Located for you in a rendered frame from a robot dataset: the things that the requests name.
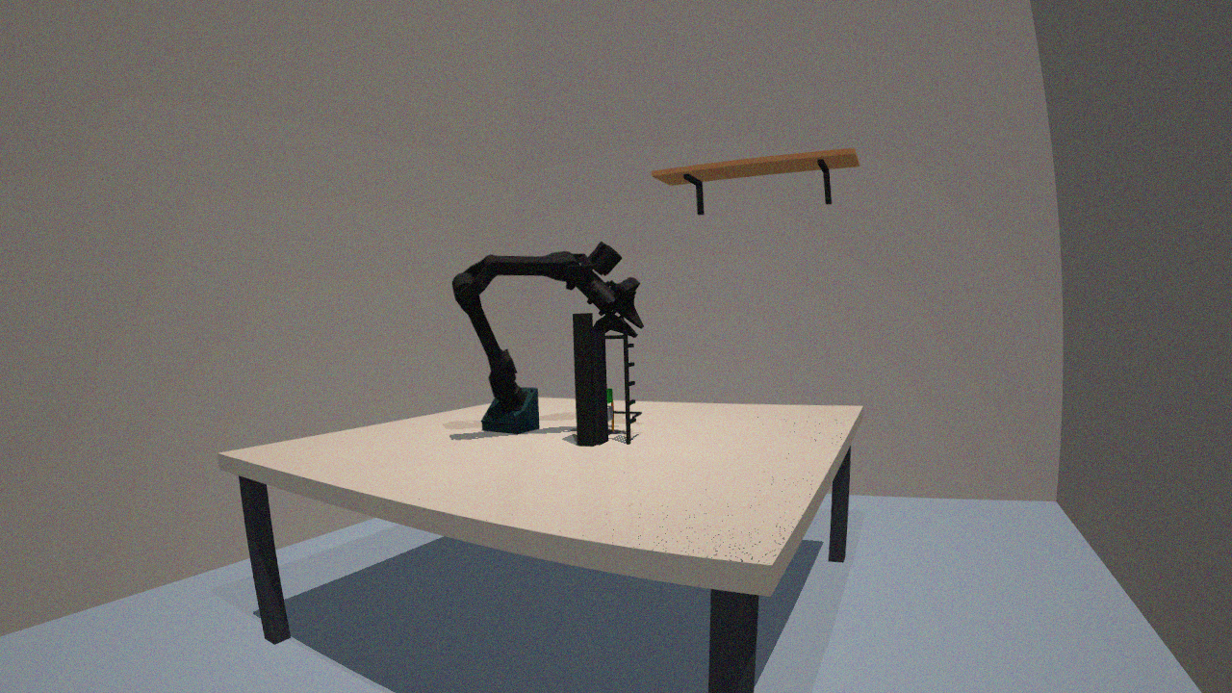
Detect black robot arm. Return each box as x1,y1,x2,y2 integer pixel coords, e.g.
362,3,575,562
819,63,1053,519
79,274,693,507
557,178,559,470
452,242,623,412

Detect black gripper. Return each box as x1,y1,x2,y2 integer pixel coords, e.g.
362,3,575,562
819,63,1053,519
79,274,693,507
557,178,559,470
586,277,644,338

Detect black post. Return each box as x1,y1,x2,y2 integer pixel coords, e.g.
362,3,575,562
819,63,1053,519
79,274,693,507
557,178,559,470
573,313,609,448

